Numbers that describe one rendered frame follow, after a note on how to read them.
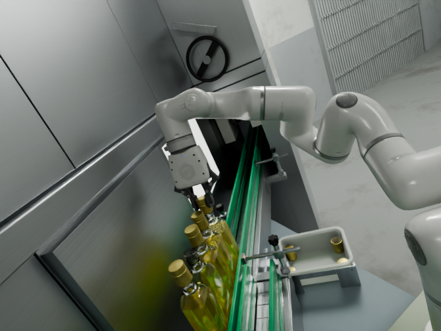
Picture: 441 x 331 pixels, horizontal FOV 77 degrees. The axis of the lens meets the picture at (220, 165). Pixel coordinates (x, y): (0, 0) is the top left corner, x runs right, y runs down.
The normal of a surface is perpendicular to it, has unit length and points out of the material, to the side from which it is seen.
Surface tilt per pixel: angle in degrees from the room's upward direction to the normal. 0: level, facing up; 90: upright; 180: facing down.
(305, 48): 90
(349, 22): 90
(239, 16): 90
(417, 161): 16
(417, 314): 1
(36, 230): 90
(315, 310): 0
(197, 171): 74
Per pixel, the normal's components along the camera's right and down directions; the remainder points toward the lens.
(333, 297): -0.39, -0.85
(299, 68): 0.45, 0.16
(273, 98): -0.12, -0.10
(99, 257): 0.91, -0.29
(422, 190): -0.23, 0.18
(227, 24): -0.17, 0.44
